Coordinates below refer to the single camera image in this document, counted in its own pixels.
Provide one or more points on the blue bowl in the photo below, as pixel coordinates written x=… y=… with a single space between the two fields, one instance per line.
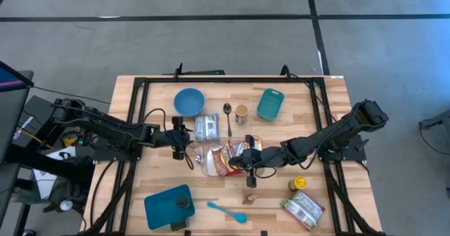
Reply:
x=189 y=102

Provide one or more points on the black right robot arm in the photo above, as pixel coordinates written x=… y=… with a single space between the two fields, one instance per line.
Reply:
x=334 y=132

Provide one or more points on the teal plastic basket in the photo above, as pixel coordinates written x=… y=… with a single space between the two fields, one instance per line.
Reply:
x=270 y=104

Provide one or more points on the small black box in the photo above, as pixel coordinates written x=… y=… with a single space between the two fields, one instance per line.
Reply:
x=179 y=224

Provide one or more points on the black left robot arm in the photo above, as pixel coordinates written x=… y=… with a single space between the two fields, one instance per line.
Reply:
x=116 y=129

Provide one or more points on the black computer case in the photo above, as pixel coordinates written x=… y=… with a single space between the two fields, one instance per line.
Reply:
x=38 y=113

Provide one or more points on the yellow-lid jar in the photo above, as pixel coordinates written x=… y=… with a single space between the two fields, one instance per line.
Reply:
x=299 y=182

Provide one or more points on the yellow chicken ramen packet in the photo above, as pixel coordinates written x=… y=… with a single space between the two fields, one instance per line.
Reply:
x=258 y=144

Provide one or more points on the teal rectangular tray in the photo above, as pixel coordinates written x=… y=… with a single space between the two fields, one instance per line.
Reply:
x=161 y=211

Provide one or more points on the dark green backpack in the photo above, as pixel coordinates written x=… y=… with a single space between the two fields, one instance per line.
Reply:
x=70 y=194

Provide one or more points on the white round cap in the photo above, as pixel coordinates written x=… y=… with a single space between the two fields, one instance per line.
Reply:
x=66 y=205

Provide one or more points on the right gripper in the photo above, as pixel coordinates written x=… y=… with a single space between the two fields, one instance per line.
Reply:
x=263 y=157

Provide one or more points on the white paper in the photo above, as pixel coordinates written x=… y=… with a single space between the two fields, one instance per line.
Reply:
x=44 y=185

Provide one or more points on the black-lid spice jar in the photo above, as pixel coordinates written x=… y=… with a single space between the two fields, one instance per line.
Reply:
x=182 y=202

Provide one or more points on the blue ramen packet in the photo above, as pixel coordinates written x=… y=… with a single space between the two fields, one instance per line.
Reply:
x=206 y=127

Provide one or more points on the red Maruchan ramen packet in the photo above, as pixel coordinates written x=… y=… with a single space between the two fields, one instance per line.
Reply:
x=235 y=148
x=221 y=162

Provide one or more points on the computer monitor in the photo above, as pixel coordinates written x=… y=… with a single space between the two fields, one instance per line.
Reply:
x=10 y=78

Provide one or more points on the teal flat lid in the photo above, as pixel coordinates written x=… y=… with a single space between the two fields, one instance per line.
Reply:
x=239 y=216

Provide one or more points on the Trader Joe's taco seasoning packet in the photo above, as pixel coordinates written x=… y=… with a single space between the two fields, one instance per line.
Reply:
x=250 y=199

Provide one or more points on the clear plastic bin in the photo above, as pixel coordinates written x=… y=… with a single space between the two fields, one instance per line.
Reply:
x=206 y=169

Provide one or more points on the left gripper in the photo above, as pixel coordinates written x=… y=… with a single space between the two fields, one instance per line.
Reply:
x=177 y=139

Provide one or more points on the silver green snack packet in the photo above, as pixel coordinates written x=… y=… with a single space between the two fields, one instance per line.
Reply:
x=302 y=209

